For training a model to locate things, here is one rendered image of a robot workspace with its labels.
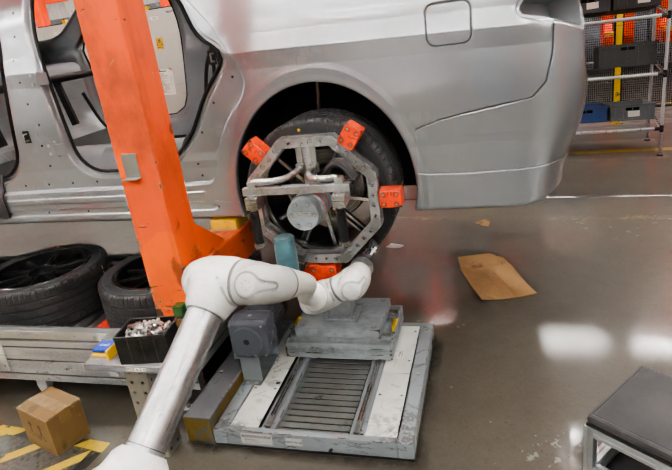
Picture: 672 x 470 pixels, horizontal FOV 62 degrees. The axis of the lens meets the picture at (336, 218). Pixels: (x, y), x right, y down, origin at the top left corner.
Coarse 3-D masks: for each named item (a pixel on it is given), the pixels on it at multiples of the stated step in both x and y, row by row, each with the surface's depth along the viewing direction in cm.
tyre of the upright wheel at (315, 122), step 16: (320, 112) 233; (336, 112) 234; (352, 112) 239; (288, 128) 226; (304, 128) 225; (320, 128) 223; (336, 128) 222; (368, 128) 230; (272, 144) 231; (368, 144) 221; (384, 144) 230; (384, 160) 222; (400, 160) 242; (384, 176) 224; (400, 176) 236; (384, 208) 229; (384, 224) 231; (368, 240) 236
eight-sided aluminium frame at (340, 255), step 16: (288, 144) 221; (304, 144) 218; (320, 144) 217; (336, 144) 215; (272, 160) 224; (352, 160) 216; (368, 160) 220; (256, 176) 228; (368, 176) 216; (368, 192) 219; (272, 224) 241; (368, 224) 228; (272, 240) 238; (304, 256) 236; (320, 256) 235; (336, 256) 233; (352, 256) 231
